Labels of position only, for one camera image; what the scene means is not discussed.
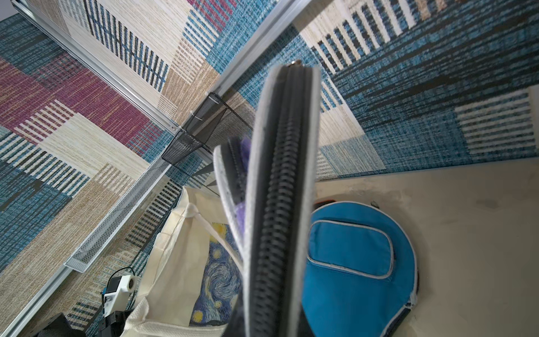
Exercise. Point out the black blue paddle case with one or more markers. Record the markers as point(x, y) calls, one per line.
point(361, 275)

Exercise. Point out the white canvas starry night bag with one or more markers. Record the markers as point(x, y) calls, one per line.
point(172, 280)

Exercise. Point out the black red paddle case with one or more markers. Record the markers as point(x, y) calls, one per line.
point(323, 203)

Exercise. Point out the purple paddle case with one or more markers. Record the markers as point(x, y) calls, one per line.
point(266, 185)

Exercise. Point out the black wire mesh shelf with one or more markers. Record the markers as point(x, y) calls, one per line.
point(191, 150)

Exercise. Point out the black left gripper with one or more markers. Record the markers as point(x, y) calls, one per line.
point(113, 325)

